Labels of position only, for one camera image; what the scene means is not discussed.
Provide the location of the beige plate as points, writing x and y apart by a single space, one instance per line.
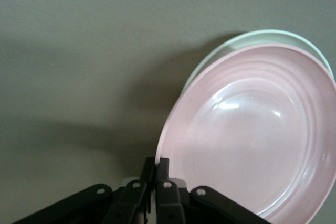
262 36

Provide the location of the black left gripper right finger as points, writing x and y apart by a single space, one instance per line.
169 203

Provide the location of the large table cover cloth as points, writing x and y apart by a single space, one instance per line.
78 51

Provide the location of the pink plate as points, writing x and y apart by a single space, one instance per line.
249 134

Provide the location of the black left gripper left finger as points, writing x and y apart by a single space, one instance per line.
123 203

